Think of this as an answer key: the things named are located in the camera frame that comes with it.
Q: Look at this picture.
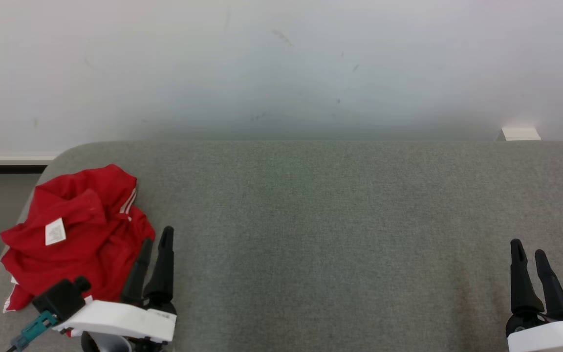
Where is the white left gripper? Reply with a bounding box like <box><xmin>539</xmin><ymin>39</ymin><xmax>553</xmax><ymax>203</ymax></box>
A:
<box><xmin>54</xmin><ymin>226</ymin><xmax>177</xmax><ymax>352</ymax></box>

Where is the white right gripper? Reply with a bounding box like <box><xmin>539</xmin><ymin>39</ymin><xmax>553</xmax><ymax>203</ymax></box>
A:
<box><xmin>505</xmin><ymin>239</ymin><xmax>563</xmax><ymax>352</ymax></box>

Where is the white skirting board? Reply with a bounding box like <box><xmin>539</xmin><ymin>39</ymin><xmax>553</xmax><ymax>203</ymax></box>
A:
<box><xmin>0</xmin><ymin>152</ymin><xmax>60</xmax><ymax>166</ymax></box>

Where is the teal camera cable plug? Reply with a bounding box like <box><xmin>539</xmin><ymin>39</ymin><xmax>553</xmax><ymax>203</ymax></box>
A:
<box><xmin>7</xmin><ymin>310</ymin><xmax>58</xmax><ymax>352</ymax></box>

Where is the white wall socket box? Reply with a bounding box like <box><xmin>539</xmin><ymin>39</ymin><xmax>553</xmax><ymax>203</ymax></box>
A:
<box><xmin>497</xmin><ymin>127</ymin><xmax>542</xmax><ymax>142</ymax></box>

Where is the red and white basketball jersey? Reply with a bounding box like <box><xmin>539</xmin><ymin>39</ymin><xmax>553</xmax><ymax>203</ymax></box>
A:
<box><xmin>0</xmin><ymin>186</ymin><xmax>156</xmax><ymax>313</ymax></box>

